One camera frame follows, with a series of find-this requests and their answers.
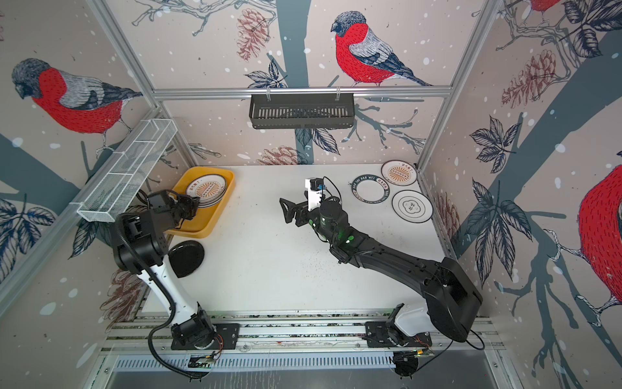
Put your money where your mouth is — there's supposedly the yellow plastic bin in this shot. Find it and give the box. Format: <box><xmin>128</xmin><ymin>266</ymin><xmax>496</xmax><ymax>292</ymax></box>
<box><xmin>168</xmin><ymin>167</ymin><xmax>236</xmax><ymax>239</ymax></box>

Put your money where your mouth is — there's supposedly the black round plate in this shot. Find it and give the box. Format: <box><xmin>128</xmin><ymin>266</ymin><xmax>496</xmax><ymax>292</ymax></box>
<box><xmin>168</xmin><ymin>240</ymin><xmax>205</xmax><ymax>278</ymax></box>

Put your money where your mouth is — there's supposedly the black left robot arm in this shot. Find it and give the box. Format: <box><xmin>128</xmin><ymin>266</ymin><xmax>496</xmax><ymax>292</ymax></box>
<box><xmin>111</xmin><ymin>190</ymin><xmax>217</xmax><ymax>349</ymax></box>

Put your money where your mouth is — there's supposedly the right aluminium frame post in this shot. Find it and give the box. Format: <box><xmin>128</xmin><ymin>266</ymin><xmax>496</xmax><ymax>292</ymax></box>
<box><xmin>418</xmin><ymin>0</ymin><xmax>501</xmax><ymax>173</ymax></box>

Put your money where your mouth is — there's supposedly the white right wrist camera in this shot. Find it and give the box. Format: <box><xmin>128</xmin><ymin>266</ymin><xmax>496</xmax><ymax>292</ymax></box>
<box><xmin>305</xmin><ymin>178</ymin><xmax>326</xmax><ymax>212</ymax></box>

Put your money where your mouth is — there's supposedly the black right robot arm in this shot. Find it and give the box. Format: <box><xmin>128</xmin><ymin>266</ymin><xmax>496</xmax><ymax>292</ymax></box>
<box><xmin>181</xmin><ymin>199</ymin><xmax>483</xmax><ymax>342</ymax></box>

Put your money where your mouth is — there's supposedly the white black pattern plate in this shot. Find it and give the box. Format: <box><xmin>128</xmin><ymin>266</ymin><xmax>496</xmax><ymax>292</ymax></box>
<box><xmin>391</xmin><ymin>190</ymin><xmax>433</xmax><ymax>224</ymax></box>

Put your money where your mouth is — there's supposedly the green rimmed plate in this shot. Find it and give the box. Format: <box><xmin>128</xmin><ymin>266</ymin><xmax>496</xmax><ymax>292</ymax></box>
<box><xmin>351</xmin><ymin>174</ymin><xmax>390</xmax><ymax>204</ymax></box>

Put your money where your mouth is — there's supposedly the horizontal aluminium frame bar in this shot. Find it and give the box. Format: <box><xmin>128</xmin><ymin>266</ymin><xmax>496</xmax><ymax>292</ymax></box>
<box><xmin>152</xmin><ymin>86</ymin><xmax>454</xmax><ymax>101</ymax></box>

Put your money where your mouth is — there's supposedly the aluminium frame post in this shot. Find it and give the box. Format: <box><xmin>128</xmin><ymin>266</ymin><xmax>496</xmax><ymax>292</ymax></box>
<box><xmin>86</xmin><ymin>0</ymin><xmax>199</xmax><ymax>167</ymax></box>
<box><xmin>418</xmin><ymin>0</ymin><xmax>501</xmax><ymax>173</ymax></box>

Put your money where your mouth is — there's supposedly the orange sunburst plate corner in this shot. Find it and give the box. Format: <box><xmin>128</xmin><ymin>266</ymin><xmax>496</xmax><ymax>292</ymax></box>
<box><xmin>381</xmin><ymin>160</ymin><xmax>418</xmax><ymax>186</ymax></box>

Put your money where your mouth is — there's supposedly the orange sunburst plate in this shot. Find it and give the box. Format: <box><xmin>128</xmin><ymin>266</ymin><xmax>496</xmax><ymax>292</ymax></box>
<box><xmin>186</xmin><ymin>174</ymin><xmax>228</xmax><ymax>208</ymax></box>

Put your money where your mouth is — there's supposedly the black hanging basket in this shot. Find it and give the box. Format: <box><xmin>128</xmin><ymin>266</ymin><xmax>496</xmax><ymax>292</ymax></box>
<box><xmin>249</xmin><ymin>93</ymin><xmax>356</xmax><ymax>130</ymax></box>

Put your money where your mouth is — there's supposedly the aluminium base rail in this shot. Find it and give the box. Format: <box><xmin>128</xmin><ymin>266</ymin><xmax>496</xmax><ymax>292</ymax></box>
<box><xmin>104</xmin><ymin>310</ymin><xmax>501</xmax><ymax>375</ymax></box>

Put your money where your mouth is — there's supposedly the white wire basket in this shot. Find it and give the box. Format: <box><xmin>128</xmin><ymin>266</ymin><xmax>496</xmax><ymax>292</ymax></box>
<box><xmin>77</xmin><ymin>118</ymin><xmax>178</xmax><ymax>223</ymax></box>

